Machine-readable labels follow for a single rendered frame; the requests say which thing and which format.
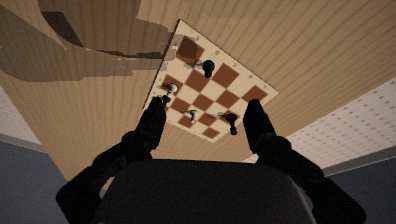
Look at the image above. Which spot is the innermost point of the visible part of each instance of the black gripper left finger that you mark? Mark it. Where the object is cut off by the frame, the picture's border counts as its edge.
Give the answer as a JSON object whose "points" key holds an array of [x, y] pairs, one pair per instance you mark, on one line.
{"points": [[80, 197]]}

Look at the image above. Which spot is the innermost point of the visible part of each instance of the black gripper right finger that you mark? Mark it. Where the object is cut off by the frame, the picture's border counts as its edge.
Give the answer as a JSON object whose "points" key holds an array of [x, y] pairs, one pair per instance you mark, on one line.
{"points": [[331, 205]]}

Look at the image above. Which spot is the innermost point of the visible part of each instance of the brown and cream chessboard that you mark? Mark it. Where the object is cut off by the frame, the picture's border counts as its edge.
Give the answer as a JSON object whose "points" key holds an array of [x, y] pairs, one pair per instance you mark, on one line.
{"points": [[228, 91]]}

